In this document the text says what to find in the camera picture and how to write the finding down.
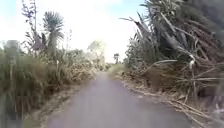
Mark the grey asphalt path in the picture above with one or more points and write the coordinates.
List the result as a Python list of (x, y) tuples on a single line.
[(106, 106)]

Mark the verge of dry grass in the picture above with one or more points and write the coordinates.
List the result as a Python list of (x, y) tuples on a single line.
[(56, 103)]

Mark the verge with dry flax leaves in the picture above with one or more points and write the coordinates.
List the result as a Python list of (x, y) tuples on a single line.
[(166, 99)]

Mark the cabbage tree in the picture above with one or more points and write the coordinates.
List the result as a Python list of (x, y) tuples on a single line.
[(53, 26)]

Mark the row of green grassy bushes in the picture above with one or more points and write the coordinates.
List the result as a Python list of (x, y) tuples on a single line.
[(33, 80)]

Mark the pale leafy tree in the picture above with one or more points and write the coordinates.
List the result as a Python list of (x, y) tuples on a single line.
[(96, 50)]

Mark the row of flax bushes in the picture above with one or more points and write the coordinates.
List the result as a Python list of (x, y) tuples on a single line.
[(180, 50)]

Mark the small tree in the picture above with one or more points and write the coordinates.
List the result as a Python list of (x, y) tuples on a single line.
[(116, 57)]

